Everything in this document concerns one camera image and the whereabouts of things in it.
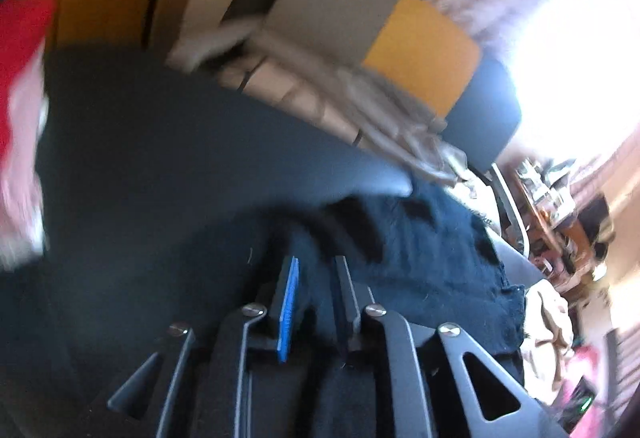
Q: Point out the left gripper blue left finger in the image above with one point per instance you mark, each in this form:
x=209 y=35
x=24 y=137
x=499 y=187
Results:
x=282 y=308

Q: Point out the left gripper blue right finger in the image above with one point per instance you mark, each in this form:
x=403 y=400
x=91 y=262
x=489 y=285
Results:
x=349 y=299

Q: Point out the black knit sweater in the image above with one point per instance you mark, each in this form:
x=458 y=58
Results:
x=422 y=255

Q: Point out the grey hoodie on chair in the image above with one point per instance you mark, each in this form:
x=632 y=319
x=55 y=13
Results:
x=394 y=123

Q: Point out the beige garment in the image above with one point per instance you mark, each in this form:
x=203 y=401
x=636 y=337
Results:
x=547 y=344

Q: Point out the pink knit sweater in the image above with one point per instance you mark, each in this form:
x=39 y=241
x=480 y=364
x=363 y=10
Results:
x=22 y=233

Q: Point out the grey orange black chair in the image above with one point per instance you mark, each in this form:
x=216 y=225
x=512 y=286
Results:
x=410 y=43

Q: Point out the red knit sweater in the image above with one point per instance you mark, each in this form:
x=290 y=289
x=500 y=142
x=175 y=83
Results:
x=24 y=25

